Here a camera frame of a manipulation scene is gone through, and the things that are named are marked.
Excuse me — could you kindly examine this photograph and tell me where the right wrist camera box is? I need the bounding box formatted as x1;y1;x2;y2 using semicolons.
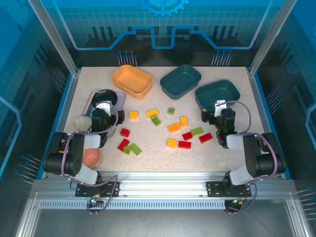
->
213;99;227;118

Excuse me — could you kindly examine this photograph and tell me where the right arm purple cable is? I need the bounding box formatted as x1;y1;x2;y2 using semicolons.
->
223;100;282;215

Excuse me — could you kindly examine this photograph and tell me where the teal plastic container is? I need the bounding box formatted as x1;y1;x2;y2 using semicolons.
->
159;64;202;101
194;79;241;113

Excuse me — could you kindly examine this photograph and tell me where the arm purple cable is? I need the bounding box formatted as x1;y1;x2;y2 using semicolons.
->
223;100;282;215
60;102;119;216

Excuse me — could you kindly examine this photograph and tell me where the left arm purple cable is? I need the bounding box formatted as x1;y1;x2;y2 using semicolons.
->
60;102;119;216

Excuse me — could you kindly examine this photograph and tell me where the lavender tray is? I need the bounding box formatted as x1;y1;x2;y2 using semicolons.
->
82;89;127;138

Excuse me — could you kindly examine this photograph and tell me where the black bowl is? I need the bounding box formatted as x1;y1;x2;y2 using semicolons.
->
91;89;118;110

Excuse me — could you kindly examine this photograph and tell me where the slotted metal strip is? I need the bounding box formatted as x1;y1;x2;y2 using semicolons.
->
38;200;229;210

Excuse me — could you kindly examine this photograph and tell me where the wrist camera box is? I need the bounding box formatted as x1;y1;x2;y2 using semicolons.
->
95;100;111;115
213;99;227;118

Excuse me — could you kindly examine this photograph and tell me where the blue table edge strip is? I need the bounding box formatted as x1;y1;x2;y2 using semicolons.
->
37;73;75;180
252;73;291;180

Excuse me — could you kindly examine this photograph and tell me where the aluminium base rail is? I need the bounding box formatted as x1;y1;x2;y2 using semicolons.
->
29;171;299;198

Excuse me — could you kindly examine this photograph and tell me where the aluminium frame post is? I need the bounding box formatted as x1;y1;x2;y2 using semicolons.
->
27;0;81;76
248;0;298;76

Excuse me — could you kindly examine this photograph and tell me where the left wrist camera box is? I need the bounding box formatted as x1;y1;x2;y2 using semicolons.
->
95;100;111;115

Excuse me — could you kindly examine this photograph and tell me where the pink bowl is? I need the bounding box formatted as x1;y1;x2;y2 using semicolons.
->
82;148;102;169

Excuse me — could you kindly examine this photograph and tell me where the yellow plastic container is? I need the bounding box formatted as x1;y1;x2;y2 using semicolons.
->
111;64;154;99

